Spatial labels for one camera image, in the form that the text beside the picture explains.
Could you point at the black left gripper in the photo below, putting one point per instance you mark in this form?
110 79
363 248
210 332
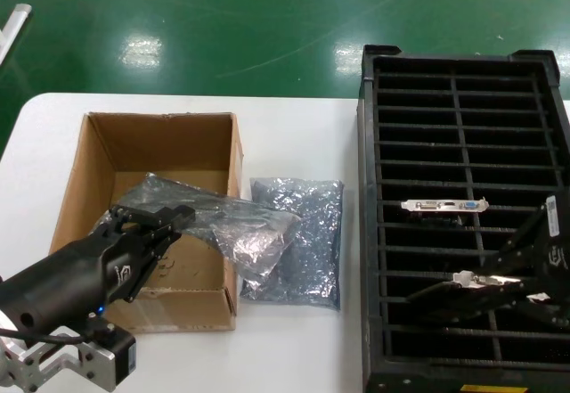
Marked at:
67 281

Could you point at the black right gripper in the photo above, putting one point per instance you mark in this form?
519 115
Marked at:
559 272

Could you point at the graphics card with silver bracket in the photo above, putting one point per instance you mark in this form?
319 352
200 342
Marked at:
465 277
427 206

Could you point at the brown cardboard box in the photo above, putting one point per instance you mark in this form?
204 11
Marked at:
147 143

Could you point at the black slotted plastic container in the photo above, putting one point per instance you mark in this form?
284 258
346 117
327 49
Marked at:
369 166

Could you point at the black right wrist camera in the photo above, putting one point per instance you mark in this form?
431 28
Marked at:
562 219

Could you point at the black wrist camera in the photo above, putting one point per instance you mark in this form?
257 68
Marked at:
127 353
562 219

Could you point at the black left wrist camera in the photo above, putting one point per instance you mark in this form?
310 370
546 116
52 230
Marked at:
127 353

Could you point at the silver left camera bracket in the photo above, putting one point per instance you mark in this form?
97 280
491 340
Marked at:
95 368

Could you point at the white metal table frame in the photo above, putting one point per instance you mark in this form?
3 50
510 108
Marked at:
20 16

